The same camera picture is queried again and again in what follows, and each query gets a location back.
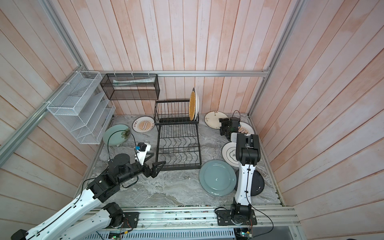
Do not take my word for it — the white plate black ring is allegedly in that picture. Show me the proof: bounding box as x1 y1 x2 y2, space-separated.
221 141 241 168

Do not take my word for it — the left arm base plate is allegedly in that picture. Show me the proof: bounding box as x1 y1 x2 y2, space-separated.
122 212 140 229

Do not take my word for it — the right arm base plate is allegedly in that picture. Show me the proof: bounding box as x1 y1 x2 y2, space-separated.
214 208 258 226

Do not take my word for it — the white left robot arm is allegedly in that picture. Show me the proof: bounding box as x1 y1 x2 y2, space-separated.
11 154 166 240

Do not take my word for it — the cream plate with berry sprigs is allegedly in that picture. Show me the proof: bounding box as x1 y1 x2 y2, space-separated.
204 111 228 130

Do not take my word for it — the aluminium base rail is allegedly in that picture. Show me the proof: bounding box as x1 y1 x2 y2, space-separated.
122 205 301 231

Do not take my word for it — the white mesh wall shelf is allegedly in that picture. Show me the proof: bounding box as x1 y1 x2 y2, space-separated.
47 71 116 145

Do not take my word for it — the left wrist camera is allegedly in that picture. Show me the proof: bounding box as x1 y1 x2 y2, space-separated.
135 143 151 165

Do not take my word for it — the white plate dark green rim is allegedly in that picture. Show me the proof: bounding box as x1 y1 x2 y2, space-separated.
194 88 200 121

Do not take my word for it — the white plate orange sunburst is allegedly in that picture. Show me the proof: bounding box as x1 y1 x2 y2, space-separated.
238 122 255 135
132 116 155 133

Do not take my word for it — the white plate orange sunburst right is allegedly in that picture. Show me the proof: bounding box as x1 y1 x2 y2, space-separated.
238 122 255 135

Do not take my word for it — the large grey-green plate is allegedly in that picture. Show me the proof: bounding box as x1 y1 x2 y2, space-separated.
199 160 237 197

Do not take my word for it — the black wire dish rack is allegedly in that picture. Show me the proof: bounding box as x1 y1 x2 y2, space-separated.
154 99 202 171

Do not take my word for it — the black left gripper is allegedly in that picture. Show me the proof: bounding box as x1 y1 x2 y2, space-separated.
117 152 166 184

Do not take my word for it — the black round plate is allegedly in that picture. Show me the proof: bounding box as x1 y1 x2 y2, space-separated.
251 170 265 197

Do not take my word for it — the black mesh wall basket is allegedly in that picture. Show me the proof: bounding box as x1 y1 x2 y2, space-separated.
101 73 160 101

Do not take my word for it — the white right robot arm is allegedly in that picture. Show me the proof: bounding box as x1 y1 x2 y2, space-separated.
219 117 261 225

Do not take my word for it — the aluminium wall frame rail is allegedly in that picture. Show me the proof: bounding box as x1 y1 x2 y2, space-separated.
98 70 269 77

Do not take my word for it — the yellow woven plate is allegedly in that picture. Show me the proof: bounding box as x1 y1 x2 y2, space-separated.
189 89 197 121

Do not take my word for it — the white plate orange sunburst left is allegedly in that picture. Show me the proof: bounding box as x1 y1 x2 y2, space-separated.
132 116 155 133

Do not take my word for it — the pale green leaf plate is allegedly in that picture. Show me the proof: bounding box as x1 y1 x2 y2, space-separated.
103 124 131 146

